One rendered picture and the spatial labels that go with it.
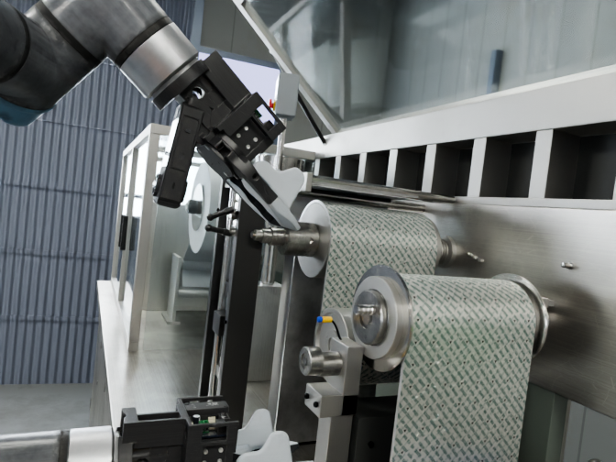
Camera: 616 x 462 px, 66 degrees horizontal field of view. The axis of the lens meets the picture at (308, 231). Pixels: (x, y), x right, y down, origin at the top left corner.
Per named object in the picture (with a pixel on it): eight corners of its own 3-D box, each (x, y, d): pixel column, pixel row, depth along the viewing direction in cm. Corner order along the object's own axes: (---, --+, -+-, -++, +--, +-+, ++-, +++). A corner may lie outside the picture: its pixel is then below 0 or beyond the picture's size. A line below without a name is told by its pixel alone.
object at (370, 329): (347, 305, 71) (372, 280, 65) (358, 305, 72) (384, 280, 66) (359, 353, 67) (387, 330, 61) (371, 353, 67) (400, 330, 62)
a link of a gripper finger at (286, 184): (333, 200, 55) (278, 140, 53) (299, 236, 54) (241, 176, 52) (324, 203, 58) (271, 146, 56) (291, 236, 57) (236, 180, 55)
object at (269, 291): (226, 368, 141) (247, 176, 139) (270, 367, 147) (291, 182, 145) (240, 386, 128) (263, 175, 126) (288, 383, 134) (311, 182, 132)
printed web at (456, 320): (272, 444, 98) (300, 199, 96) (369, 433, 108) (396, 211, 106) (376, 588, 63) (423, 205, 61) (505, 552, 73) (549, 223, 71)
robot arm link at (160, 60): (122, 60, 46) (117, 77, 53) (157, 98, 47) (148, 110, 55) (180, 13, 47) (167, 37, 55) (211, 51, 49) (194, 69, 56)
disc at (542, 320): (466, 346, 85) (480, 265, 84) (468, 346, 85) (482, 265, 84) (536, 381, 71) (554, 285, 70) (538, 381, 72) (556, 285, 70)
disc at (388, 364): (345, 348, 74) (358, 256, 73) (347, 348, 74) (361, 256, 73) (401, 390, 61) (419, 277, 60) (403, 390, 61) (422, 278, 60)
